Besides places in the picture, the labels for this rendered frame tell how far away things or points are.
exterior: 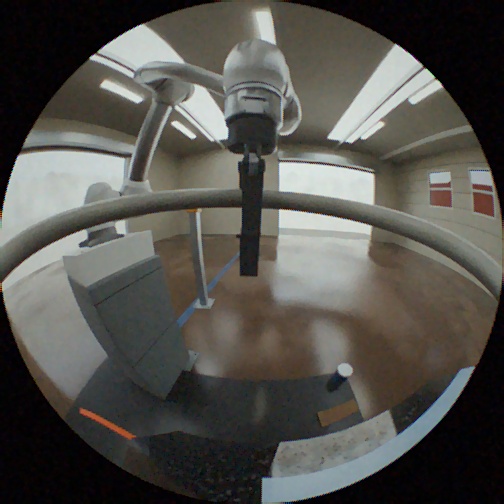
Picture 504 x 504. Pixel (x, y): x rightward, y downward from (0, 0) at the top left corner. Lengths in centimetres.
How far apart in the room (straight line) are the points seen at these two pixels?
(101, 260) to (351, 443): 74
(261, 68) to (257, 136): 11
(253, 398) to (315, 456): 86
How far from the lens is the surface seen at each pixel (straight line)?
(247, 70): 26
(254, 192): 17
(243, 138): 21
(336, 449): 22
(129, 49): 363
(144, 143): 77
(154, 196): 22
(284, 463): 20
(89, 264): 63
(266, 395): 104
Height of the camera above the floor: 99
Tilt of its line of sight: 16 degrees down
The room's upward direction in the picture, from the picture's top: straight up
